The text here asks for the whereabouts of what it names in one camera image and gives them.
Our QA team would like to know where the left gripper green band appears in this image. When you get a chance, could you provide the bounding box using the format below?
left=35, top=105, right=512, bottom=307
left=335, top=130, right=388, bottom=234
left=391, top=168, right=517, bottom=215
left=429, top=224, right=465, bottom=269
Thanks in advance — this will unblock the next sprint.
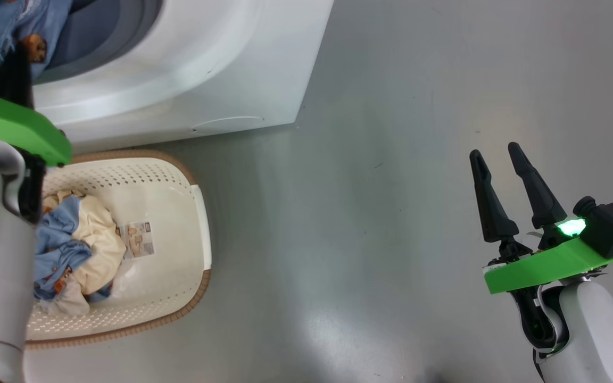
left=0, top=45, right=73, bottom=224

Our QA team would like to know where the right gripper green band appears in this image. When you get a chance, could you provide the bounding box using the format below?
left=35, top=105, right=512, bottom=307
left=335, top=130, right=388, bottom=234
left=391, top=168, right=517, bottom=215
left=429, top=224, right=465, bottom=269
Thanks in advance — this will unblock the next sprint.
left=469, top=142, right=613, bottom=354

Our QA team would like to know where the cream garment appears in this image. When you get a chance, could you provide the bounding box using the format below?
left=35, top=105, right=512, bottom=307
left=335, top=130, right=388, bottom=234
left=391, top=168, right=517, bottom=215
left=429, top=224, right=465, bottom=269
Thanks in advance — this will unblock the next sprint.
left=42, top=190, right=127, bottom=318

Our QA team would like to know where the white front-load washing machine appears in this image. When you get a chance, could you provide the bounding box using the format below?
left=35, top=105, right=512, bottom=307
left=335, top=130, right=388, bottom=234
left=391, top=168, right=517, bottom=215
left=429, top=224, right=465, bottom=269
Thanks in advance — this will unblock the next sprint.
left=0, top=0, right=335, bottom=156

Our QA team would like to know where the paper basket product label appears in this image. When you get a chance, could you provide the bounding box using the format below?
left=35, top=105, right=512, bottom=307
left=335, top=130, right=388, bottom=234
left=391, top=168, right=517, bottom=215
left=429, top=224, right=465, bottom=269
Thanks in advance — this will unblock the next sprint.
left=118, top=221, right=156, bottom=260

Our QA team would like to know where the cream perforated laundry basket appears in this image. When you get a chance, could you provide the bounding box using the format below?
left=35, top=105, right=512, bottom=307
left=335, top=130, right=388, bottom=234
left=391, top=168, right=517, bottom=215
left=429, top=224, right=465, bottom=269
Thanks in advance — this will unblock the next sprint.
left=23, top=149, right=212, bottom=350

